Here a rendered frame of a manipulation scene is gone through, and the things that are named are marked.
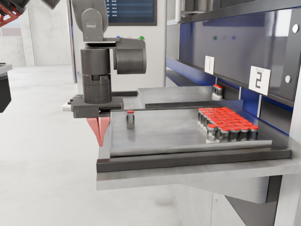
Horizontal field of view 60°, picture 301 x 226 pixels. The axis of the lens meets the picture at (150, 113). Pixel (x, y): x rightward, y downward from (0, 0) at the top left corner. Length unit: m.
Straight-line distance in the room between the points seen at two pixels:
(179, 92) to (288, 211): 0.66
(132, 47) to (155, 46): 0.89
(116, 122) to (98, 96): 0.26
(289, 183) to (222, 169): 0.17
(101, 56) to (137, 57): 0.07
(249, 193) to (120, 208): 1.30
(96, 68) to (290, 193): 0.48
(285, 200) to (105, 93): 0.45
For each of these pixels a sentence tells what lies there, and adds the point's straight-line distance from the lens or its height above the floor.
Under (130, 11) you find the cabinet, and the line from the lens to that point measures 1.41.
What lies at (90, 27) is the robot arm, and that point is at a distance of 0.49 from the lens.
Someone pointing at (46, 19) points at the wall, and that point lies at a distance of 10.87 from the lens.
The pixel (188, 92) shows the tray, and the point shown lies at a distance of 1.14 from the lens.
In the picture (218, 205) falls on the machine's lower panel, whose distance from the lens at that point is 1.03.
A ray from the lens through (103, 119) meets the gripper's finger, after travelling 0.52.
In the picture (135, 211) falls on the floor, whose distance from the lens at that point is 1.86.
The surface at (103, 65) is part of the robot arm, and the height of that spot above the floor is 1.07.
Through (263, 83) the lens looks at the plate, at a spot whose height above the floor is 1.01.
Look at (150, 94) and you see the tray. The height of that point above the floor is 0.89.
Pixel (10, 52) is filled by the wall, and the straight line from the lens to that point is 10.85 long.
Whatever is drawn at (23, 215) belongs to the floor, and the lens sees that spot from 2.00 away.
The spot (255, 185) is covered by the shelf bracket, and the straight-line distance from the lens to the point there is 0.70.
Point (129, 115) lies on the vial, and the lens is 0.71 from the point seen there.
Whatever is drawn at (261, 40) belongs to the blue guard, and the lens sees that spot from 0.71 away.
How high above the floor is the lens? 1.13
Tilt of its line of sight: 17 degrees down
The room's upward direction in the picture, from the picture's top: straight up
